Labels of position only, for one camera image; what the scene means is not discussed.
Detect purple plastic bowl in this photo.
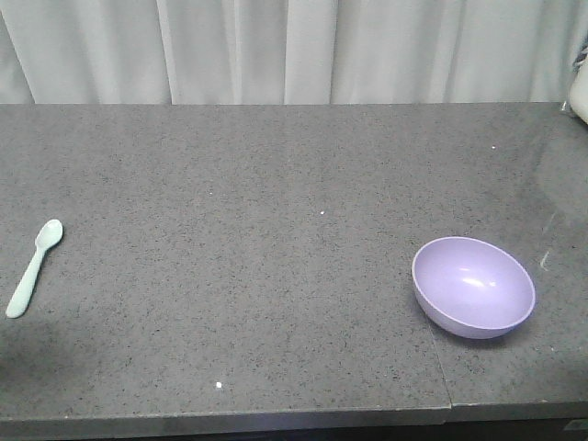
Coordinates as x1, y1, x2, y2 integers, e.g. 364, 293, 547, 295
412, 236, 537, 340

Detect mint green plastic spoon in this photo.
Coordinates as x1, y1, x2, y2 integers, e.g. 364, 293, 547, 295
6, 219, 63, 319

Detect white curtain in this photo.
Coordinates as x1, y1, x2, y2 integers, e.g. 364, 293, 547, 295
1, 1, 587, 105

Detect white rice cooker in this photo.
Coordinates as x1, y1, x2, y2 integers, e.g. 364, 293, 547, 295
569, 62, 588, 123

